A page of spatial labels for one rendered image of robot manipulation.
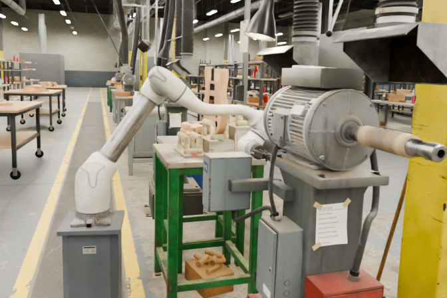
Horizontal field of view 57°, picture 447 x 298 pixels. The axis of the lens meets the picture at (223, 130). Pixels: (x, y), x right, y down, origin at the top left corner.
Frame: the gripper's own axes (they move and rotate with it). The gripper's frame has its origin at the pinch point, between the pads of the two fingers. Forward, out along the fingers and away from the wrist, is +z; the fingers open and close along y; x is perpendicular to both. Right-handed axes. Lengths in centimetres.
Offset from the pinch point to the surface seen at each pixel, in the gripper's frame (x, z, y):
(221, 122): 9, -53, 11
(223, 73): 37, -54, 15
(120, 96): -17, -698, 32
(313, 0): 68, 23, 7
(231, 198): -10.9, 35.9, 30.5
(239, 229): -70, -100, -32
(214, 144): -4, -56, 12
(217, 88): 28, -59, 15
